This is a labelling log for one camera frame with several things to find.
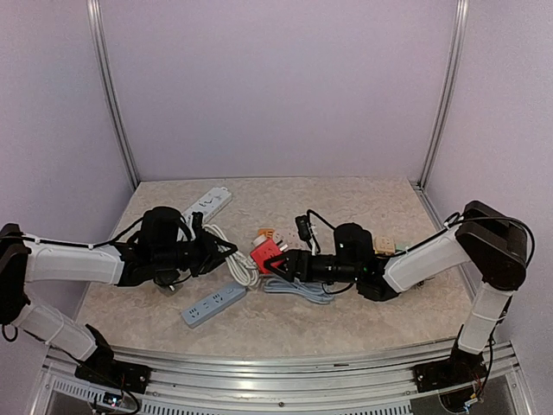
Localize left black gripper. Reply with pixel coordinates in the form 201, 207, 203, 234
154, 227, 238, 278

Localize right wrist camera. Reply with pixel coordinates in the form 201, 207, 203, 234
295, 214, 321, 255

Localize beige cube socket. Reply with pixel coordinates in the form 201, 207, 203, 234
373, 235, 396, 256

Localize aluminium front rail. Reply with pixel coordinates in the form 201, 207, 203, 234
29, 340, 537, 414

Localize right aluminium frame post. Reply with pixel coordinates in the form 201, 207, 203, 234
417, 0, 470, 192

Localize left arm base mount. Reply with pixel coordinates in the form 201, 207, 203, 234
74, 359, 152, 394

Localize orange power adapter socket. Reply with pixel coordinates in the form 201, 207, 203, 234
257, 228, 275, 239

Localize red cube socket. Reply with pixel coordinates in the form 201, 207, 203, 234
250, 235, 283, 275

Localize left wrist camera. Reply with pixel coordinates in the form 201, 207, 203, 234
190, 211, 204, 232

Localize light blue coiled cable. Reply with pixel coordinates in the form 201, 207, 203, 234
262, 276, 336, 306

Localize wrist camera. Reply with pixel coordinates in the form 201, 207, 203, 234
295, 214, 321, 255
190, 211, 204, 232

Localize long white power strip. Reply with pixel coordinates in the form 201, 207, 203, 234
183, 187, 232, 223

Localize dark green cube socket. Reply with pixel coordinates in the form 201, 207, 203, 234
153, 270, 180, 291

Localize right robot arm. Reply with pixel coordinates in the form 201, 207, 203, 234
264, 201, 536, 384

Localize left aluminium frame post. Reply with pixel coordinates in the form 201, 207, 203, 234
86, 0, 141, 190

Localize round pink power socket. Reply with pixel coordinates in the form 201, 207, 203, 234
273, 230, 303, 250

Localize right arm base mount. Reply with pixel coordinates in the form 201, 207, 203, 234
413, 359, 487, 393

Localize light blue power strip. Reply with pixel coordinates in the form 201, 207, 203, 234
181, 282, 247, 329

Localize aluminium frame post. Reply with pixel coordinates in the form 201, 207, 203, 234
417, 0, 470, 192
86, 0, 141, 190

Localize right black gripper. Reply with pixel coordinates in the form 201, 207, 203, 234
264, 247, 360, 283

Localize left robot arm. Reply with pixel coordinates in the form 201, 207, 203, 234
1, 207, 238, 385

